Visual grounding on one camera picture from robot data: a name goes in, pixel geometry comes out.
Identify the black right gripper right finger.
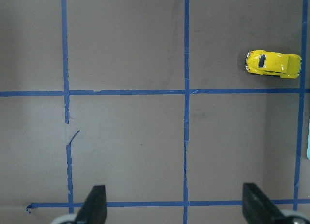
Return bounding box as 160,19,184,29
242,183,286,224

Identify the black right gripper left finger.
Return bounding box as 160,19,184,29
74,185,107,224

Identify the yellow toy beetle car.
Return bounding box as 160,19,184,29
245,50,302,79

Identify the turquoise plastic storage bin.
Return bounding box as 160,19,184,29
307,115,310,160

